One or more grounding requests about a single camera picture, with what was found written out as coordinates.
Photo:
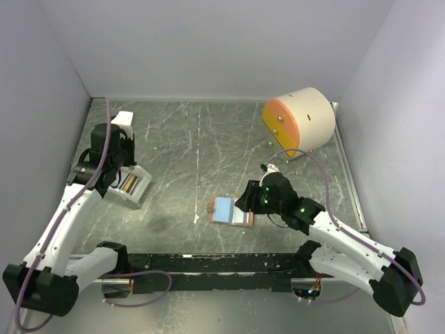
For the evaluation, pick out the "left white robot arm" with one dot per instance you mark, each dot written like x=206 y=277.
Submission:
x=45 y=281

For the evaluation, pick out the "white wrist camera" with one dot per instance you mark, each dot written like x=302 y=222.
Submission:
x=124 y=120
x=269 y=168

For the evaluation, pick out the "white credit card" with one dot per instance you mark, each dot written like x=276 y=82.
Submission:
x=242 y=218

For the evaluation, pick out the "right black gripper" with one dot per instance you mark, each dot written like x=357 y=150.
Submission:
x=249 y=198

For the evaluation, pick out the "cream round drawer cabinet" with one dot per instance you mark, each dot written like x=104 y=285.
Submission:
x=303 y=119

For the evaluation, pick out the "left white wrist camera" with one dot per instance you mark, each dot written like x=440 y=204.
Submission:
x=124 y=120

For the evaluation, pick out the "white card tray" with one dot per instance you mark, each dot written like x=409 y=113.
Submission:
x=144 y=179

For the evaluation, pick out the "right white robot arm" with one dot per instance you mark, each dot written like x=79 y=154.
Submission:
x=391 y=277

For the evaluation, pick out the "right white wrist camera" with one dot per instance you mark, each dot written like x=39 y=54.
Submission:
x=269 y=168

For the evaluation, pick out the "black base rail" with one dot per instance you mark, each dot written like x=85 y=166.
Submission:
x=277 y=272

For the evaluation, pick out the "cards stack in tray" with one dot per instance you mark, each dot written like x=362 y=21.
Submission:
x=128 y=183

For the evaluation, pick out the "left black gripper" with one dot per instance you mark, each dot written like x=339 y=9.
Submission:
x=130 y=143

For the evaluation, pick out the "brown leather card holder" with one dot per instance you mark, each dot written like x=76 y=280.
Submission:
x=220 y=210

